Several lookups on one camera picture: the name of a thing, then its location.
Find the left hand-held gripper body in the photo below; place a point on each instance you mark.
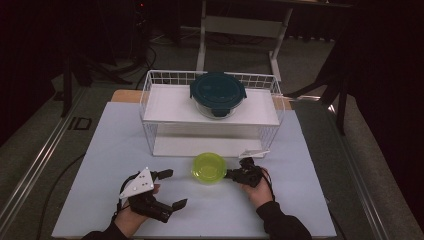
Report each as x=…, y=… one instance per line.
x=139, y=185

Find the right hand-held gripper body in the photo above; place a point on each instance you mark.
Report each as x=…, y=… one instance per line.
x=248, y=175

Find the yellow-green plastic container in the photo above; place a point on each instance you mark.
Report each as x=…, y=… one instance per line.
x=208, y=168

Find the glass container with teal lid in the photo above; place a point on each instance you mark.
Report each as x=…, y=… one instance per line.
x=217, y=90

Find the person's right hand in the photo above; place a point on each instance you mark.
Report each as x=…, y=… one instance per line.
x=261, y=195

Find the person's left hand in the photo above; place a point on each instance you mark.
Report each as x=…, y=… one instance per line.
x=128, y=221

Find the light blue table mat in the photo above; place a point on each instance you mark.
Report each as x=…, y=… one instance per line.
x=206, y=210

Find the black stand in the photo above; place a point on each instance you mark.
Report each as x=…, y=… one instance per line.
x=68, y=83
x=340, y=100

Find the metal floor rail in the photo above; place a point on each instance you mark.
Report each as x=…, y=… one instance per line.
x=36, y=166

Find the white metal table frame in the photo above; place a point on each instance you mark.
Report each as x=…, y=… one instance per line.
x=240, y=26

